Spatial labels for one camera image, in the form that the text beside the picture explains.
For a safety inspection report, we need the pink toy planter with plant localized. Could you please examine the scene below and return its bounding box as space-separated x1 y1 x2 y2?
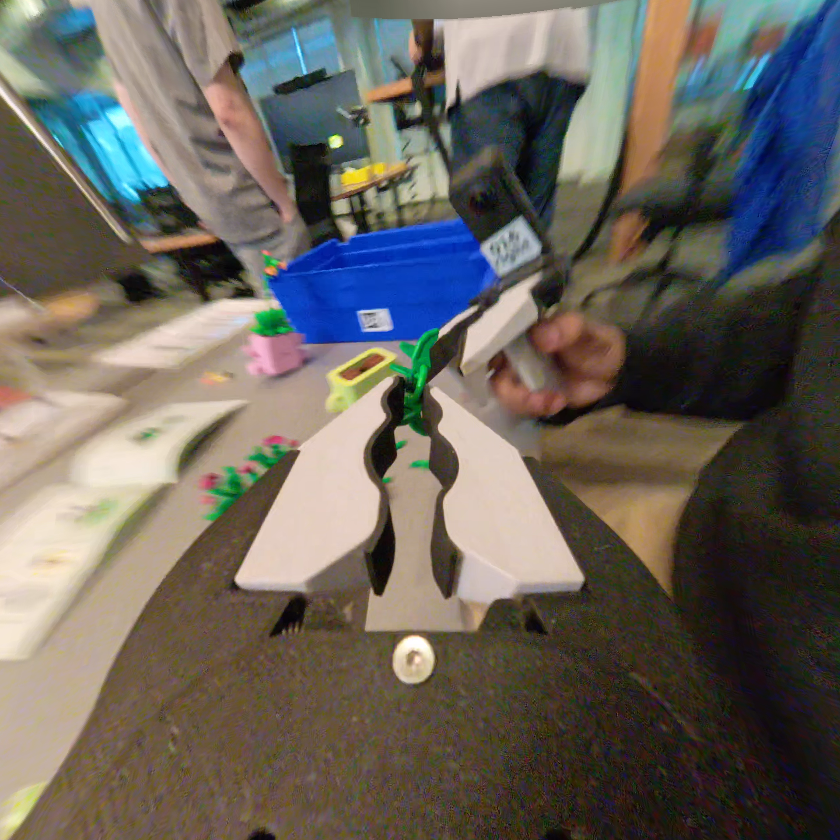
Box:
241 249 309 377

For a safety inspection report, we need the black monitor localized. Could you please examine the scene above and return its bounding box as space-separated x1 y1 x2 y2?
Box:
259 69 368 175

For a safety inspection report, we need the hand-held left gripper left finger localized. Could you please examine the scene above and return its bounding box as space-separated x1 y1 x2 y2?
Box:
235 375 406 598

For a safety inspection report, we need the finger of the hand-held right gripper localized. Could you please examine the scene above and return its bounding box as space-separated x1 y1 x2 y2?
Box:
458 277 546 378
422 304 488 380

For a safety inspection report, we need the yellow-green toy planter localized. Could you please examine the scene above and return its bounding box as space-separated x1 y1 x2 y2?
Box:
325 348 398 414

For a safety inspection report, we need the person's right hand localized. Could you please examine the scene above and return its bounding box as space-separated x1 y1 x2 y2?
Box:
489 310 629 417

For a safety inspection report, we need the green toy plant stem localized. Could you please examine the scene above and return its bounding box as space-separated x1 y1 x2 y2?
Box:
390 328 442 437

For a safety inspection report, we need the person's right forearm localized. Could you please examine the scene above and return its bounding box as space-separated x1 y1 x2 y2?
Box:
610 262 828 421

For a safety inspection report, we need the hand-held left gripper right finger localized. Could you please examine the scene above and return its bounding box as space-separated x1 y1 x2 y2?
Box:
423 387 586 624

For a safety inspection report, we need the black chair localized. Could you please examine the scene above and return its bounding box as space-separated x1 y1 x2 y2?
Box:
289 141 342 244

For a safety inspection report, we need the open instruction booklet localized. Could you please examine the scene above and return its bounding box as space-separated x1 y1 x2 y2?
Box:
0 399 250 660

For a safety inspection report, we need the black divider panel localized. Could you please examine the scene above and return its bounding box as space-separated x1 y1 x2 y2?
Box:
0 72 152 299

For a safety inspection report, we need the printed paper sheet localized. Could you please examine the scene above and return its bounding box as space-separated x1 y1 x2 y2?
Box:
95 298 270 370

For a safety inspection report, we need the blue plastic bin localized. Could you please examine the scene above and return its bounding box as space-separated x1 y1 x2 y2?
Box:
269 220 500 345

